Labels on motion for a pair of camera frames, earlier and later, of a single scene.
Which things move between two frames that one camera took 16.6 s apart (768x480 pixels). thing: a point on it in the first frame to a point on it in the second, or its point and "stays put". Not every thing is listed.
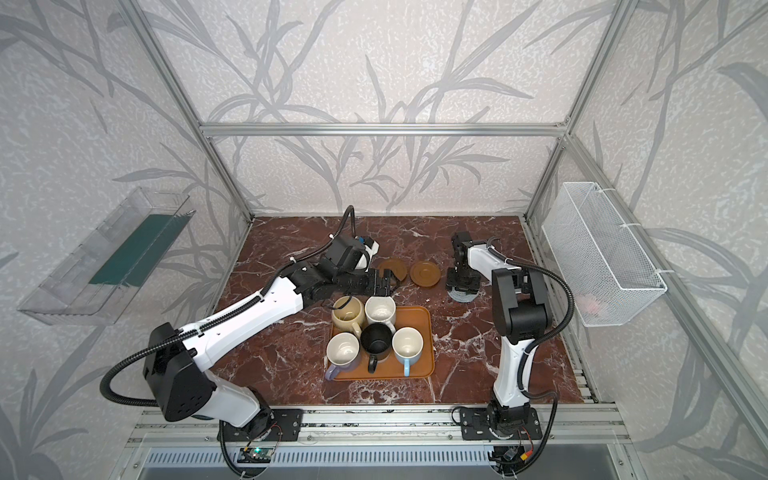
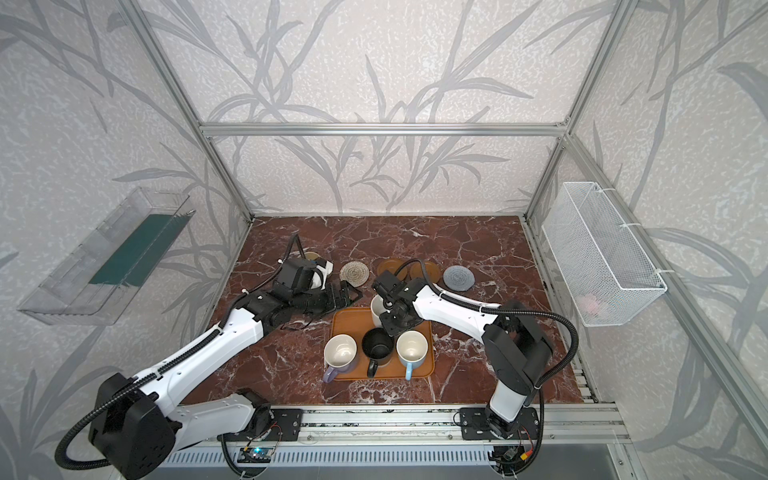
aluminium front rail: [570, 426] stays put
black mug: [376, 340] stays put
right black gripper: [462, 276] to [392, 321]
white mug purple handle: [342, 352] stays put
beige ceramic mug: [347, 314] to [312, 256]
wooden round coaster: [397, 266] stays put
